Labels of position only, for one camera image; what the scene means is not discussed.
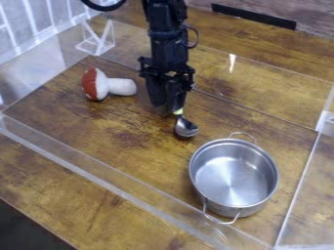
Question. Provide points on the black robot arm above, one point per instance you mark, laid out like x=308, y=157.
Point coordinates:
x=165, y=15

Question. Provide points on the black strip on table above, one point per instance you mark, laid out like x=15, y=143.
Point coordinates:
x=253, y=16

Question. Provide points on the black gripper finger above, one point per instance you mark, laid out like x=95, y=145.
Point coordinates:
x=177, y=94
x=156, y=87

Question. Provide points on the red white toy mushroom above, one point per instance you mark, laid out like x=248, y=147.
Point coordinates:
x=98, y=85

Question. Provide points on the clear acrylic triangular stand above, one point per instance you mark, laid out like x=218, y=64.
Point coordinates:
x=97, y=44

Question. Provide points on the stainless steel pot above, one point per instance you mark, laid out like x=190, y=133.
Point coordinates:
x=236, y=177

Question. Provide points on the green handled metal spoon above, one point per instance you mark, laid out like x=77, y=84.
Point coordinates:
x=185, y=127

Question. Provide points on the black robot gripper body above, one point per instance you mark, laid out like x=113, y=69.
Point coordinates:
x=168, y=61

